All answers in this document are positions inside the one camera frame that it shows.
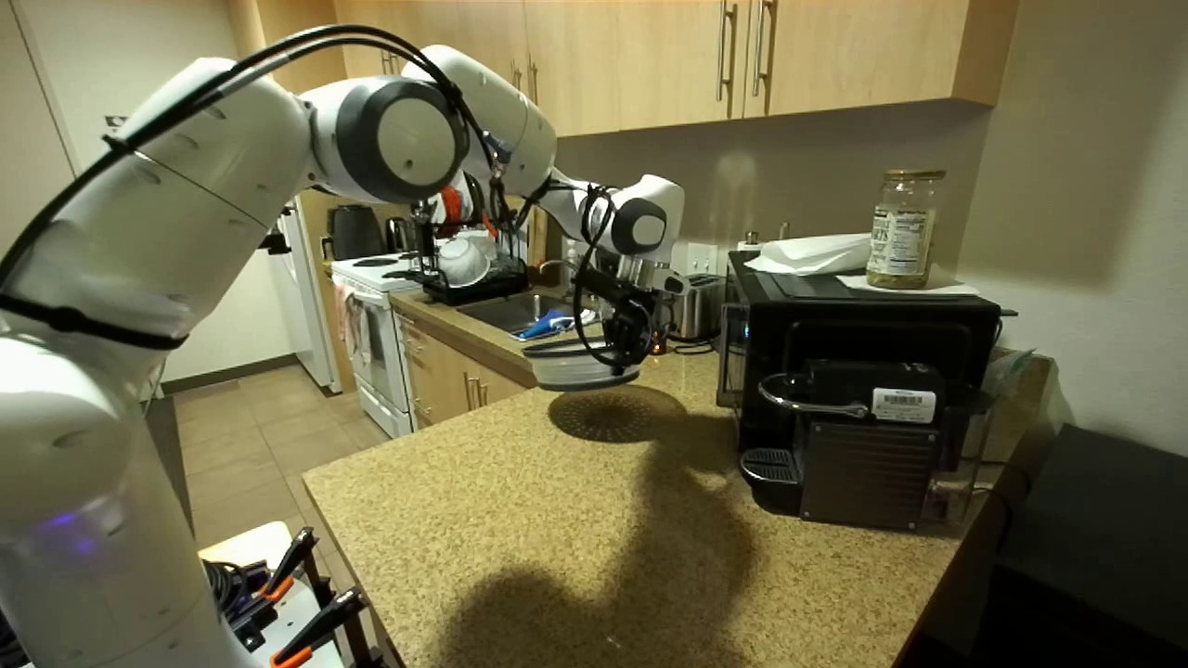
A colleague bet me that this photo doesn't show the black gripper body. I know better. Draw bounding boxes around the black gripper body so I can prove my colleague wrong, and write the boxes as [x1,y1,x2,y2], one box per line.
[579,272,672,344]

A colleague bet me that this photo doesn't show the grey collapsible bowl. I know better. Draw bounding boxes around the grey collapsible bowl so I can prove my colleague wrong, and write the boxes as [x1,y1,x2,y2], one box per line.
[521,330,651,394]

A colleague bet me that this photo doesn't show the metal pot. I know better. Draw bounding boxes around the metal pot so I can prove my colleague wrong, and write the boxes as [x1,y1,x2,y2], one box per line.
[665,272,729,344]

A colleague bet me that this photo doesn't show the blue item by sink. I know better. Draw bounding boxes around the blue item by sink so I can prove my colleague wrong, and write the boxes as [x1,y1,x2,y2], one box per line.
[517,309,585,344]

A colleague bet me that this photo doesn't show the kitchen sink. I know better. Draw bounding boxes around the kitchen sink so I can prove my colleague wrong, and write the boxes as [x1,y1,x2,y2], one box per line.
[459,289,562,339]

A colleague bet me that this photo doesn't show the dish rack with dishes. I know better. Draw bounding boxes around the dish rack with dishes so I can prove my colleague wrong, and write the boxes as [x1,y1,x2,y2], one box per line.
[417,169,535,309]

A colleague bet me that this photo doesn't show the wooden base cabinet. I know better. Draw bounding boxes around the wooden base cabinet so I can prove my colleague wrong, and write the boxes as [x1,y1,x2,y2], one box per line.
[395,293,538,430]

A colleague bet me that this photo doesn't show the black microwave oven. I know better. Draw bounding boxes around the black microwave oven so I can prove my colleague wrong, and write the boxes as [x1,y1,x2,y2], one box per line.
[720,247,1001,468]

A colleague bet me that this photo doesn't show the white stove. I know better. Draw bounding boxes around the white stove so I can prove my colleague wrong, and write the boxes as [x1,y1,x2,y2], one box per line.
[329,253,431,443]

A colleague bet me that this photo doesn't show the black capsule coffee machine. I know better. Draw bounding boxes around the black capsule coffee machine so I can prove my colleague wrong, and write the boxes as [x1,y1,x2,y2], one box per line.
[734,353,996,534]

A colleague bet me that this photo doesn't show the glass jar with label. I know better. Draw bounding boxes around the glass jar with label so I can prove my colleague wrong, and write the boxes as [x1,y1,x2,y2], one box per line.
[866,165,948,293]

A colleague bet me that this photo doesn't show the black kettle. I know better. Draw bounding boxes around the black kettle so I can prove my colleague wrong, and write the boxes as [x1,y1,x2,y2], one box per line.
[324,201,389,263]

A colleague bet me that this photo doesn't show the flat white paper sheet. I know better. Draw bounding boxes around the flat white paper sheet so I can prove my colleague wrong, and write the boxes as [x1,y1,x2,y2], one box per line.
[835,272,979,300]

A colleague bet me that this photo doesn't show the white refrigerator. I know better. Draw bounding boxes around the white refrigerator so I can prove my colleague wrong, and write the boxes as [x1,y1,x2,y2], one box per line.
[262,201,347,398]

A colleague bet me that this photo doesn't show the wooden wall cabinet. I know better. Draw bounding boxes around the wooden wall cabinet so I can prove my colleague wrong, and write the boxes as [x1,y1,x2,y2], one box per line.
[254,0,1020,142]

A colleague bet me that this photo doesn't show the metal cabinet handle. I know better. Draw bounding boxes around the metal cabinet handle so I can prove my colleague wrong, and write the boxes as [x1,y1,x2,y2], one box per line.
[754,0,782,101]
[717,0,741,101]

